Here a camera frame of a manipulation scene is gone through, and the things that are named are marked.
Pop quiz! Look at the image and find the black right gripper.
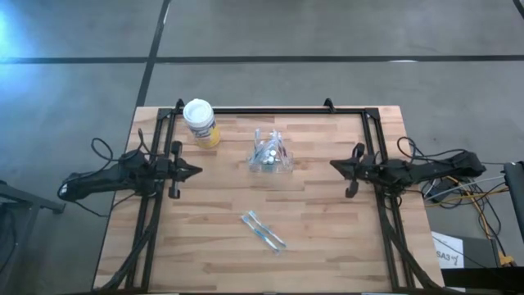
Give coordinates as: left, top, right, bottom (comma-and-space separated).
329, 143, 376, 199

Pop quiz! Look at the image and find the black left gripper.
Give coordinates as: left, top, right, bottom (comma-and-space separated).
163, 141, 204, 200

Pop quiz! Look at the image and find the blue white toothbrush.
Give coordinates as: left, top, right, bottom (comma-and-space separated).
248, 143, 265, 169
256, 137, 268, 163
253, 128, 263, 163
247, 210, 288, 249
240, 215, 282, 254
250, 141, 271, 165
270, 133, 283, 159

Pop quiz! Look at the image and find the maroon white toothbrush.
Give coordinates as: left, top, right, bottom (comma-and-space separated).
274, 129, 286, 159

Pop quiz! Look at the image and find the yellow Lysol wipes canister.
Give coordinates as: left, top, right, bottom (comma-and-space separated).
182, 98, 222, 149

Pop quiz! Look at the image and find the clear acrylic organizer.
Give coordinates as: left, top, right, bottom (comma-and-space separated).
246, 141, 296, 175

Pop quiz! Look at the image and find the white paper sign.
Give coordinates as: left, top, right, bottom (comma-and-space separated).
431, 230, 466, 270

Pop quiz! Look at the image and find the black side table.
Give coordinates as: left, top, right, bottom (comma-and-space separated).
0, 179, 66, 295

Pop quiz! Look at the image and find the black aluminium table frame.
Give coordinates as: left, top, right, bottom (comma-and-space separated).
96, 98, 443, 294

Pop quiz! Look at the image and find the white floor cable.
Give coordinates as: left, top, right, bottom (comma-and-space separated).
424, 175, 509, 202

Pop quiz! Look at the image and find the yellow floor cable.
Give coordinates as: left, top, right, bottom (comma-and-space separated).
423, 175, 515, 267

